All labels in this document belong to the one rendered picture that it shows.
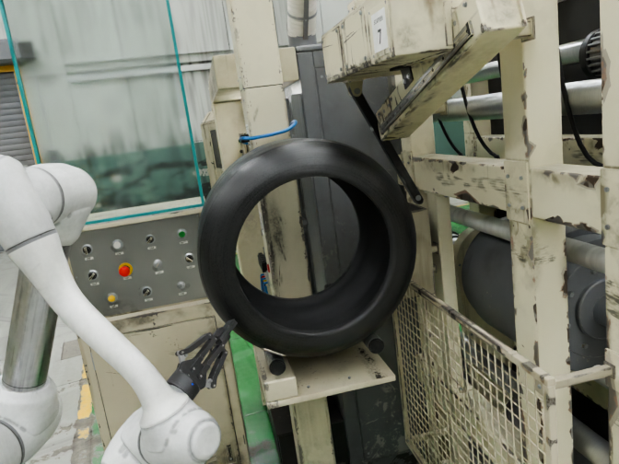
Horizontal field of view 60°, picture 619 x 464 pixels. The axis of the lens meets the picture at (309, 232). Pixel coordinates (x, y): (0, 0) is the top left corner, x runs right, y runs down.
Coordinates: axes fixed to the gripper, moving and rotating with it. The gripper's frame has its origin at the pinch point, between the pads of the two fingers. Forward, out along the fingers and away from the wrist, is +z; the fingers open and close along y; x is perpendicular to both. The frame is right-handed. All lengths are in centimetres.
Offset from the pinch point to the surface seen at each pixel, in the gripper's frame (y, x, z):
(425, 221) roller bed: 25, 21, 71
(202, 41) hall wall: -172, -608, 748
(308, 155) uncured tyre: -21.7, 29.1, 33.3
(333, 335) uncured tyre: 20.0, 13.8, 15.1
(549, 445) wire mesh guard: 45, 63, -1
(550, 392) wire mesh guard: 35, 67, 3
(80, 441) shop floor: 46, -201, 9
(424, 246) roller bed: 31, 17, 67
